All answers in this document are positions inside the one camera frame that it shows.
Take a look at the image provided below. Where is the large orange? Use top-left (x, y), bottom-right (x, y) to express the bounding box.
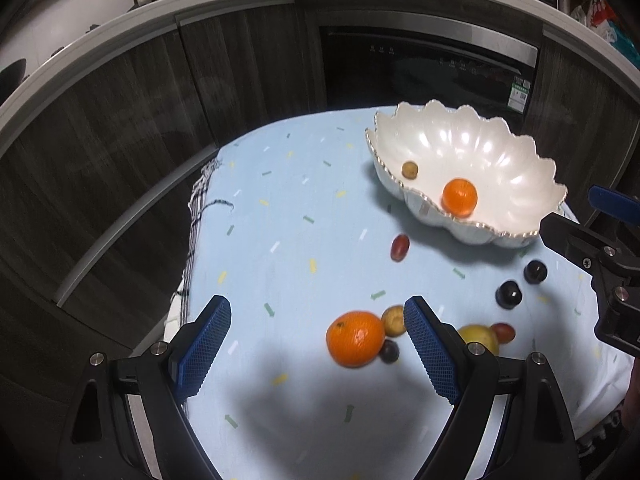
top-left (326, 311), bottom-right (387, 368)

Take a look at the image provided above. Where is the red plastic bag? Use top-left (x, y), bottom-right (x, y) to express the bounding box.
top-left (570, 0), bottom-right (618, 43)

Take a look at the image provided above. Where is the green white sticker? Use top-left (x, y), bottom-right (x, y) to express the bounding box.
top-left (510, 77), bottom-right (532, 111)

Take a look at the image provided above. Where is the small mandarin orange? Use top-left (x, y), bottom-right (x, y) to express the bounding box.
top-left (441, 178), bottom-right (478, 218)

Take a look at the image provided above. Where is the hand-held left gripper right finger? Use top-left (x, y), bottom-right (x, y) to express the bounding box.
top-left (403, 295), bottom-right (583, 480)

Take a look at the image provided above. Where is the yellow-green apple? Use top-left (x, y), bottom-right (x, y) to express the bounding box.
top-left (457, 324), bottom-right (501, 356)

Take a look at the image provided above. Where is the black wok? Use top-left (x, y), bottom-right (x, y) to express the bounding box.
top-left (0, 58), bottom-right (28, 93)

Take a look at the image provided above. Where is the dark wood cabinet door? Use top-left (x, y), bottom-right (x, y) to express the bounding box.
top-left (0, 30), bottom-right (218, 256)
top-left (175, 2), bottom-right (326, 148)
top-left (525, 37), bottom-right (640, 226)
top-left (0, 170), bottom-right (201, 461)

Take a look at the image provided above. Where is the light blue patterned tablecloth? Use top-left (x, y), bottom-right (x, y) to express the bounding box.
top-left (180, 107), bottom-right (633, 480)

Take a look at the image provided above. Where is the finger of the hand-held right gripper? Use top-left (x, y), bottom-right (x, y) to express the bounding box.
top-left (539, 212), bottom-right (640, 288)
top-left (588, 185), bottom-right (640, 222)

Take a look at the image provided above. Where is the white scalloped bowl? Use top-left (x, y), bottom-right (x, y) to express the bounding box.
top-left (365, 100), bottom-right (569, 250)

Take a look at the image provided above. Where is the teal plastic bag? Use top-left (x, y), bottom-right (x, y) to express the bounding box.
top-left (607, 25), bottom-right (640, 68)

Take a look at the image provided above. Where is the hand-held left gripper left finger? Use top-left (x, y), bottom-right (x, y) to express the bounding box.
top-left (55, 295), bottom-right (233, 480)

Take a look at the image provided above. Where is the black dishwasher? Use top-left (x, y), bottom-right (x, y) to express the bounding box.
top-left (317, 25), bottom-right (541, 131)

